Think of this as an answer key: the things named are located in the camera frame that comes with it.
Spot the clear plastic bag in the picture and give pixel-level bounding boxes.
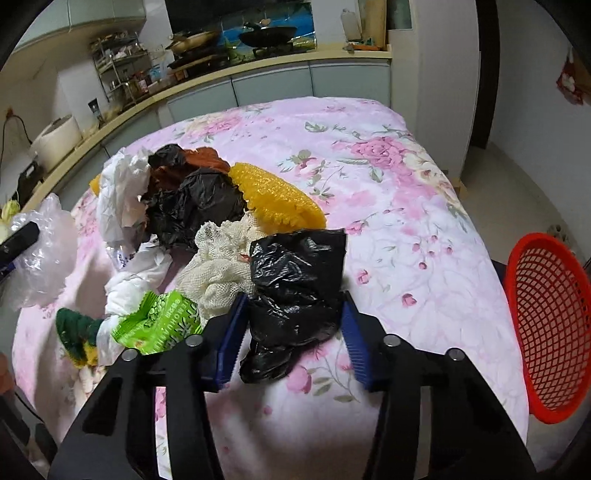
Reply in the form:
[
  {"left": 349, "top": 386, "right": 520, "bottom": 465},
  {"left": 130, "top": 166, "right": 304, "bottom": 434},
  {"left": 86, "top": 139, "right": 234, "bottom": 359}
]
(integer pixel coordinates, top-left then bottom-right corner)
[{"left": 1, "top": 194, "right": 78, "bottom": 311}]

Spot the green yellow knitted scrubber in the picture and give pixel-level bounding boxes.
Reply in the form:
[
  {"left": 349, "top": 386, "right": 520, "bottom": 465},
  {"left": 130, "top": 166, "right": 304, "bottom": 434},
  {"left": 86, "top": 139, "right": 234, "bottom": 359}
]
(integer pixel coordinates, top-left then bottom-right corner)
[{"left": 55, "top": 308, "right": 103, "bottom": 369}]

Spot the white plastic bag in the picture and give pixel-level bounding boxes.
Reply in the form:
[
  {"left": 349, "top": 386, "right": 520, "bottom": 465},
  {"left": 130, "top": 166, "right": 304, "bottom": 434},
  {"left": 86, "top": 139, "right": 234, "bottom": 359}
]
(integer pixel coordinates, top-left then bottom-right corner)
[{"left": 95, "top": 148, "right": 150, "bottom": 248}]

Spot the green snack wrapper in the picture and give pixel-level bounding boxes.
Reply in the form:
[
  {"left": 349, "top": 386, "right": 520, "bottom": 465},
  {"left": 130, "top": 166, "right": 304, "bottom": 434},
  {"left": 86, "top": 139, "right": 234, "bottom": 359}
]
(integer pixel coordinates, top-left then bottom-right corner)
[{"left": 112, "top": 290, "right": 202, "bottom": 355}]

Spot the large black plastic bag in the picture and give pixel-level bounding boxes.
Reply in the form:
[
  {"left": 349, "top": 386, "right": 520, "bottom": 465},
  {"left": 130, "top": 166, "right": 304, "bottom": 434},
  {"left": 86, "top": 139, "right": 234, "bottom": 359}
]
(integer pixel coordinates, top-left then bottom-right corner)
[{"left": 141, "top": 168, "right": 246, "bottom": 252}]

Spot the cream mesh cloth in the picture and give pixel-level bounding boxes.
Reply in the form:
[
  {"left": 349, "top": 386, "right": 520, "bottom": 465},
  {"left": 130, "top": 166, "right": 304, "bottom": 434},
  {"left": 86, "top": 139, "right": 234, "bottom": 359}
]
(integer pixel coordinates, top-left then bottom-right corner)
[{"left": 175, "top": 212, "right": 264, "bottom": 325}]

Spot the reddish brown wrapper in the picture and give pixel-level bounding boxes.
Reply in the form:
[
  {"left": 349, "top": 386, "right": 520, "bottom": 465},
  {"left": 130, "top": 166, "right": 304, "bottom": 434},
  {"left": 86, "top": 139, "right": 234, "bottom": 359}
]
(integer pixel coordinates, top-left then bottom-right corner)
[{"left": 148, "top": 144, "right": 230, "bottom": 191}]

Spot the small black plastic bag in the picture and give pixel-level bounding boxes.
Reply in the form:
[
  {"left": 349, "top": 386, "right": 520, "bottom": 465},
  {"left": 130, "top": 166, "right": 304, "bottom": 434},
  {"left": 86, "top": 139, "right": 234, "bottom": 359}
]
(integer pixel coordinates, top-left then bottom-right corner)
[{"left": 239, "top": 229, "right": 348, "bottom": 384}]

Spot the yellow spiky plastic brush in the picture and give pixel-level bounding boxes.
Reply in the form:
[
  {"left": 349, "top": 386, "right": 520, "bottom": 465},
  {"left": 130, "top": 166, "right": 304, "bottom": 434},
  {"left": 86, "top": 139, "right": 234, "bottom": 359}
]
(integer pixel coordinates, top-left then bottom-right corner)
[{"left": 228, "top": 163, "right": 327, "bottom": 235}]

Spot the white rice cooker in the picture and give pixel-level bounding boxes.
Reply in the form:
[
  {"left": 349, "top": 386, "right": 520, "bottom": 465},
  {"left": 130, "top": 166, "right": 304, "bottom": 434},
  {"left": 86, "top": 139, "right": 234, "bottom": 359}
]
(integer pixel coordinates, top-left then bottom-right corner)
[{"left": 29, "top": 114, "right": 82, "bottom": 173}]

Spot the red plastic mesh basket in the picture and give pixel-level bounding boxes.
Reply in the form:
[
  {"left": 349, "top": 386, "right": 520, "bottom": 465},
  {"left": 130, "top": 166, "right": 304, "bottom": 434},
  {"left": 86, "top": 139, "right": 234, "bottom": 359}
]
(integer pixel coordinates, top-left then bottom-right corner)
[{"left": 504, "top": 233, "right": 590, "bottom": 424}]

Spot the pink floral tablecloth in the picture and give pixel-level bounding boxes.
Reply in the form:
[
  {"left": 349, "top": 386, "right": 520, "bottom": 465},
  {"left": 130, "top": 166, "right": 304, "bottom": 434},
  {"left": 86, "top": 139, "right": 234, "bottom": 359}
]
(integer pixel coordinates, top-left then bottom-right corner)
[{"left": 12, "top": 97, "right": 529, "bottom": 479}]

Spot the metal spice rack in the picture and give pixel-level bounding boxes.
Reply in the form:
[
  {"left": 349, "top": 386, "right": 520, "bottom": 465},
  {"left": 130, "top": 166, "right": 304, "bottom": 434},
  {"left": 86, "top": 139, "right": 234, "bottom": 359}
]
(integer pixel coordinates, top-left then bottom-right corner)
[{"left": 89, "top": 30, "right": 150, "bottom": 109}]

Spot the brass coloured pot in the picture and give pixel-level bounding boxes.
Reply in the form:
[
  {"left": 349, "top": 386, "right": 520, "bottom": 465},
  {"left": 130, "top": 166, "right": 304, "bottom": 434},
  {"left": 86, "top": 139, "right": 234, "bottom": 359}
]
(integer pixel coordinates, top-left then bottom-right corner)
[{"left": 166, "top": 31, "right": 221, "bottom": 55}]

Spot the black wok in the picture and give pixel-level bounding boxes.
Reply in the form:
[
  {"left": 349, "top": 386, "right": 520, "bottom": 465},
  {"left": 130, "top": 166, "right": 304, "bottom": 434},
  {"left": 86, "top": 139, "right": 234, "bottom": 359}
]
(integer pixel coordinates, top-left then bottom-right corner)
[{"left": 238, "top": 22, "right": 297, "bottom": 49}]

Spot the red hanging decoration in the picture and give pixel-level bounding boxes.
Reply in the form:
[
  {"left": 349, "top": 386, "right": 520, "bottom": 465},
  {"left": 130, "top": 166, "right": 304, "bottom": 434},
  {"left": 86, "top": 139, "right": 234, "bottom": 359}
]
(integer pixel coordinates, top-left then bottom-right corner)
[{"left": 556, "top": 48, "right": 583, "bottom": 105}]

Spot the white plastic jug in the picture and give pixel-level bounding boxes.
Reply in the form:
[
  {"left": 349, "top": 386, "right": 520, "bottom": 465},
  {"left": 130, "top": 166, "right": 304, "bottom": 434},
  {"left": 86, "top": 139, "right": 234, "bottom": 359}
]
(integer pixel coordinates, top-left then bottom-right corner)
[{"left": 341, "top": 9, "right": 363, "bottom": 42}]

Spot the wooden cutting board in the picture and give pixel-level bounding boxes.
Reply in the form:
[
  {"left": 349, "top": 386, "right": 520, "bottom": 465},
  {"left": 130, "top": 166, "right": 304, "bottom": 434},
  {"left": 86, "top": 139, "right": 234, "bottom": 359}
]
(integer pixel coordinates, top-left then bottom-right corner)
[{"left": 359, "top": 0, "right": 387, "bottom": 49}]

